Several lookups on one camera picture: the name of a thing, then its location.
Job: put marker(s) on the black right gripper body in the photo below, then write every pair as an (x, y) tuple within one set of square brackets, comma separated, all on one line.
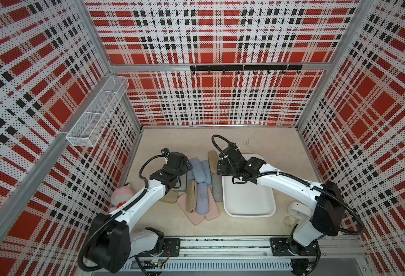
[(225, 170)]

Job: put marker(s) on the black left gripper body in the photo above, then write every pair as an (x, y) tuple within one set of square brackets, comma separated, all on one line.
[(184, 169)]

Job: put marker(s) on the light blue glasses case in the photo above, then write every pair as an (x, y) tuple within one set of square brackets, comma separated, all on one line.
[(198, 170)]

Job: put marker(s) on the brown glasses case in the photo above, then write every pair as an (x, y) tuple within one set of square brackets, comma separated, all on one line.
[(191, 196)]

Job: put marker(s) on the beige glasses case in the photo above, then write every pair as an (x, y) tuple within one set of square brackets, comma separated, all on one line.
[(171, 197)]

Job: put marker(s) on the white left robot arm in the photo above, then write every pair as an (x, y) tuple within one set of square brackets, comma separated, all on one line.
[(110, 241)]

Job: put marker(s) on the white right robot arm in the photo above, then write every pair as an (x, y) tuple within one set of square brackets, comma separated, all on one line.
[(331, 215)]

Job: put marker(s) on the grey glasses case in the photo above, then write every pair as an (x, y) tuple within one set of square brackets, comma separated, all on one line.
[(217, 188)]

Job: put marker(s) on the white plastic storage tray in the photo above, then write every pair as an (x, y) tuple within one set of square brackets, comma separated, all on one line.
[(247, 200)]

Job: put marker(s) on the pink glasses case right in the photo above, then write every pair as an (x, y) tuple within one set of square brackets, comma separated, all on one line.
[(213, 212)]

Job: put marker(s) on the pink glasses case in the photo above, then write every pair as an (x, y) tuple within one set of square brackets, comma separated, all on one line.
[(213, 212), (194, 217)]

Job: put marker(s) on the pink glasses case left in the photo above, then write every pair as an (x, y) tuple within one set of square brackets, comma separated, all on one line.
[(194, 217)]

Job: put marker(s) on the grey rectangular box case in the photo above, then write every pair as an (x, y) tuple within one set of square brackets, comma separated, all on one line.
[(181, 185)]

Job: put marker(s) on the pink plush toy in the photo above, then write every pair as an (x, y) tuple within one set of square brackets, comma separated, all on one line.
[(120, 196)]

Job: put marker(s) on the white round tape dispenser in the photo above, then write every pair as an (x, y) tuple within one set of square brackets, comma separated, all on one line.
[(299, 210)]

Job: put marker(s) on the rubber band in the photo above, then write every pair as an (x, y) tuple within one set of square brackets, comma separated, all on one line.
[(290, 221)]

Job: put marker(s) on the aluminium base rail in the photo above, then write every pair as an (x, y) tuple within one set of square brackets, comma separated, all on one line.
[(342, 255)]

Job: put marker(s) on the white wire mesh basket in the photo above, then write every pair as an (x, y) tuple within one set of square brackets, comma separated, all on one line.
[(106, 97)]

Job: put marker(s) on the black wall hook rail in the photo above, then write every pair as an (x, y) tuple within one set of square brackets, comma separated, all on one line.
[(247, 67)]

